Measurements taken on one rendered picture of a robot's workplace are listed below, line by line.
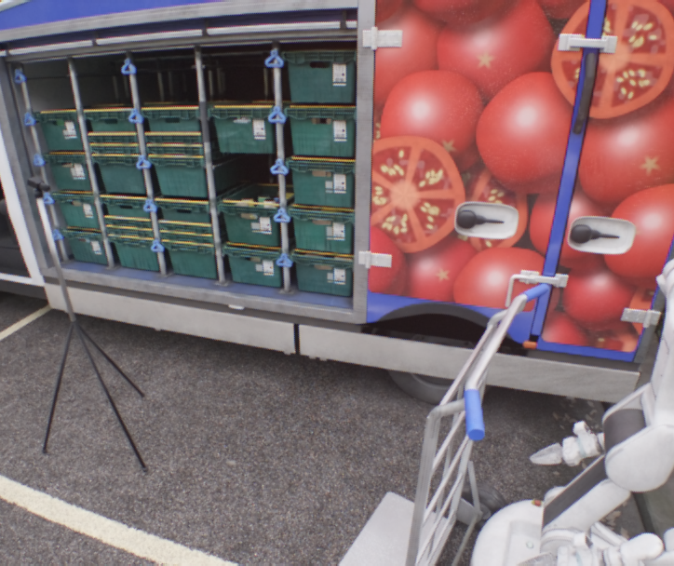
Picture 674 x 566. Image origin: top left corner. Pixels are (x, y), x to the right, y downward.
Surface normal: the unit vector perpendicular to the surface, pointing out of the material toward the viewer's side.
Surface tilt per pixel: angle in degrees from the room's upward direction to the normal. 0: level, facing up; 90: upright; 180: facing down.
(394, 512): 0
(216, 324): 90
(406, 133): 90
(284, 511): 0
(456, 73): 90
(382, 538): 0
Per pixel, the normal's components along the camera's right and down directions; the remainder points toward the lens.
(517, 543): 0.00, -0.90
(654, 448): -0.49, 0.36
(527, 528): -0.41, 0.14
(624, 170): -0.28, 0.42
